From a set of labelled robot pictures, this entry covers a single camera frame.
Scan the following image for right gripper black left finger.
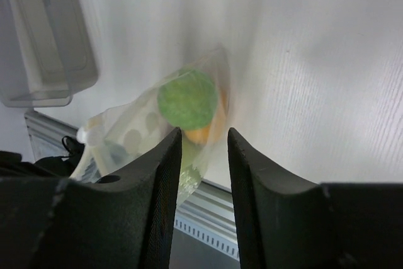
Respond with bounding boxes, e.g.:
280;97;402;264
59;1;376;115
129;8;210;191
1;129;182;268

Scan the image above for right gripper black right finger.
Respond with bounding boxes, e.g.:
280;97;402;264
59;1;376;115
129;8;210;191
227;129;402;268

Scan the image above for orange toy lemon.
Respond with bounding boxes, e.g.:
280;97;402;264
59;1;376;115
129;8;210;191
184;90;228;145

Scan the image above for green toy fruit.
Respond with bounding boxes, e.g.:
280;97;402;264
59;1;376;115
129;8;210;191
157;69;218;130

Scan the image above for clear zip top bag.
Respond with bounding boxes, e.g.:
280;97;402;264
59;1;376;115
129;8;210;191
69;47;232;210

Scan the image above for clear plastic container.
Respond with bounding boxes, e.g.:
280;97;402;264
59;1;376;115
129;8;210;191
1;0;98;108

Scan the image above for slotted white cable duct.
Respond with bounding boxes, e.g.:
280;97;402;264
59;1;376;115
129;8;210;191
174;215;240;261

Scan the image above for aluminium mounting rail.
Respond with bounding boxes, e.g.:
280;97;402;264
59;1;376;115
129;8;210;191
25;111;236;242

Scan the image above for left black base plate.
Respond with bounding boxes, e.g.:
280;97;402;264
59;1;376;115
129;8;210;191
1;135;85;178

